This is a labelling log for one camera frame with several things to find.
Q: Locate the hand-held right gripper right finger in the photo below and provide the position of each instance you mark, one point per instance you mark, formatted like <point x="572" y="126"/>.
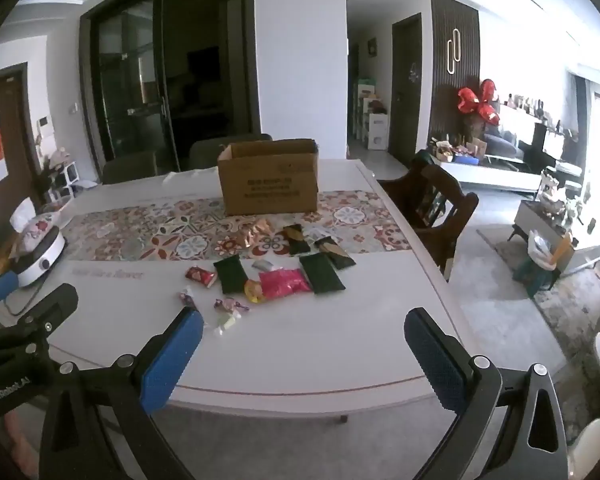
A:
<point x="435" y="360"/>

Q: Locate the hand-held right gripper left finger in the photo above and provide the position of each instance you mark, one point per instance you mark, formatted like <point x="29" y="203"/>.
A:
<point x="172" y="355"/>

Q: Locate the pink candy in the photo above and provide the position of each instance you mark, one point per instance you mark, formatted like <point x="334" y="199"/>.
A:
<point x="187" y="298"/>

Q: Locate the white green candy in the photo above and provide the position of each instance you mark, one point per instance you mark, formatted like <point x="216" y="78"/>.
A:
<point x="227" y="324"/>

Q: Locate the purple candy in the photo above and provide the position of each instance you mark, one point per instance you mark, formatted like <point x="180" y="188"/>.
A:
<point x="227" y="305"/>

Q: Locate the red candy packet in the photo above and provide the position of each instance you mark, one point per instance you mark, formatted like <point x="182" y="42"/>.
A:
<point x="200" y="276"/>

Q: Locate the dark green snack packet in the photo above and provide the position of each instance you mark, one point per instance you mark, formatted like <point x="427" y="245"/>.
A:
<point x="230" y="274"/>
<point x="321" y="272"/>

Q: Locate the yellow round snack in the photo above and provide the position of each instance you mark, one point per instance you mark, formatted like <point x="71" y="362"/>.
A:
<point x="254" y="292"/>

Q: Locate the silver snack packet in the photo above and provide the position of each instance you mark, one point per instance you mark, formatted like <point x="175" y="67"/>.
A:
<point x="264" y="265"/>

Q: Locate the pink snack packet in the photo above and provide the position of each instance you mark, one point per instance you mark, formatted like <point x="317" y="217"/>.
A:
<point x="284" y="282"/>

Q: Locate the black gold snack packet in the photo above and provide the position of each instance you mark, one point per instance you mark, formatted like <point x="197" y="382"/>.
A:
<point x="335" y="252"/>
<point x="296" y="240"/>

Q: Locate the orange shiny snack packet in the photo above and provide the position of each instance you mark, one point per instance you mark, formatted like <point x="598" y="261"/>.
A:
<point x="256" y="234"/>

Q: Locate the white snack packet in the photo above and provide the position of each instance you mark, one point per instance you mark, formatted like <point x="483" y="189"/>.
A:
<point x="317" y="232"/>

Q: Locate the brown cardboard box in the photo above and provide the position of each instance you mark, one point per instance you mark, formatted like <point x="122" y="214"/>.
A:
<point x="270" y="180"/>

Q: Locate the white round electric griddle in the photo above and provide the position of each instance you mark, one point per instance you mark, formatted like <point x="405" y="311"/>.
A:
<point x="42" y="260"/>

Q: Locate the floral tissue cover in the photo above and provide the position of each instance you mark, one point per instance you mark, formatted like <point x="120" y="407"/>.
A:
<point x="30" y="222"/>

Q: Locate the brown entrance door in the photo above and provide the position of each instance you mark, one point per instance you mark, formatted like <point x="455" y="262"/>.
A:
<point x="10" y="210"/>

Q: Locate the clear plastic bowl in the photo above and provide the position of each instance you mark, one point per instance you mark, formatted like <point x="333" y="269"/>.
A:
<point x="57" y="206"/>

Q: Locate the patterned table runner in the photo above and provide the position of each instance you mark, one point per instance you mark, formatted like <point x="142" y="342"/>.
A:
<point x="180" y="230"/>

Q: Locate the small white shelf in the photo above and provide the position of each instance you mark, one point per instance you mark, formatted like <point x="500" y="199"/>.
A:
<point x="66" y="177"/>

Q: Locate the green stool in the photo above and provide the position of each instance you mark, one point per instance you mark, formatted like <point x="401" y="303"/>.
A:
<point x="540" y="270"/>

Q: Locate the patterned rug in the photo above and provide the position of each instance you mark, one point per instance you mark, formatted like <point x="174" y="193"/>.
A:
<point x="570" y="305"/>

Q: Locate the dark wooden chair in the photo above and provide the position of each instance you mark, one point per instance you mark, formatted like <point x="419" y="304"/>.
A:
<point x="435" y="200"/>

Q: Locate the small grey chair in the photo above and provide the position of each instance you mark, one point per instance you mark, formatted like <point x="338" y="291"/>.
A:
<point x="130" y="167"/>

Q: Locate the grey coffee table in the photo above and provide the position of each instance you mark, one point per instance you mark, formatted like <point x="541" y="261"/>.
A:
<point x="530" y="217"/>

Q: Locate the white low cabinet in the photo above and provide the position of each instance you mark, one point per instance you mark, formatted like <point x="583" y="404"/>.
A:
<point x="490" y="175"/>

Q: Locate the wide grey chair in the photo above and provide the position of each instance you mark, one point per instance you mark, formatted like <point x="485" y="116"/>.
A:
<point x="205" y="152"/>

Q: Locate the stacked white storage boxes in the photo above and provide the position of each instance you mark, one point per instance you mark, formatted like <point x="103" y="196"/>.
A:
<point x="375" y="125"/>

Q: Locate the red foil balloons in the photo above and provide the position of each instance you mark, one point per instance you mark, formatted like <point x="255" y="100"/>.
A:
<point x="477" y="102"/>

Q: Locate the dark interior door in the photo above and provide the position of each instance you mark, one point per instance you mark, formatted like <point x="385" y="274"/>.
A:
<point x="405" y="90"/>

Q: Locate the black framed glass door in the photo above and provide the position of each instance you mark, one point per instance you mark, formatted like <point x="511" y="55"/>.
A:
<point x="180" y="60"/>

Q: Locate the white loop wall ornament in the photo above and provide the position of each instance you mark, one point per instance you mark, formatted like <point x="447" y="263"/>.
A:
<point x="454" y="52"/>

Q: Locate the small wall picture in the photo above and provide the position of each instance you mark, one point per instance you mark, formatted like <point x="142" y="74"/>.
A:
<point x="372" y="46"/>

